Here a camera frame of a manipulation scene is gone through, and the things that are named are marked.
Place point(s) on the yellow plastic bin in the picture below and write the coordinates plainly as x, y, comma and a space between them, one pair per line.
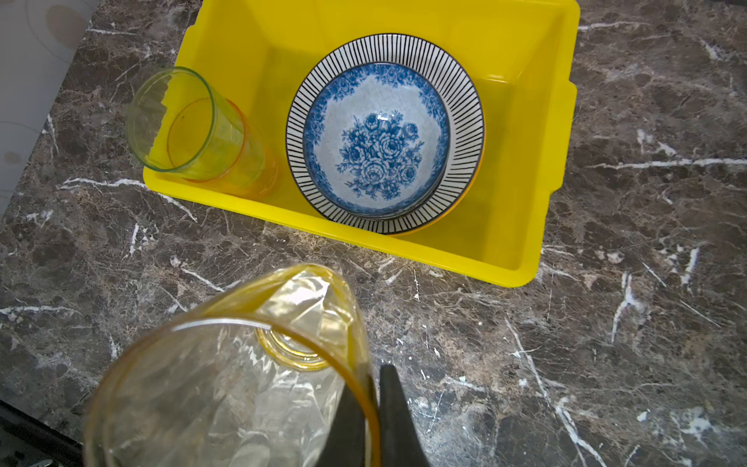
519, 56

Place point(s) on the pink translucent cup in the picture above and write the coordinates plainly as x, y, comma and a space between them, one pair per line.
212, 145

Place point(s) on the green translucent cup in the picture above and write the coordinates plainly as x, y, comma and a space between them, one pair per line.
154, 107

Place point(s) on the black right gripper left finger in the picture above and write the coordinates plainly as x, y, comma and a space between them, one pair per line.
346, 442

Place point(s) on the amber translucent cup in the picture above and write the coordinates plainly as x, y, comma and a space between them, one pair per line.
252, 377

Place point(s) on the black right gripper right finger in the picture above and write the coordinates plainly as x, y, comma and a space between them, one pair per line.
400, 446

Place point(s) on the white black-striped-rim plate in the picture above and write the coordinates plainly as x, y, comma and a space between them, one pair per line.
453, 85

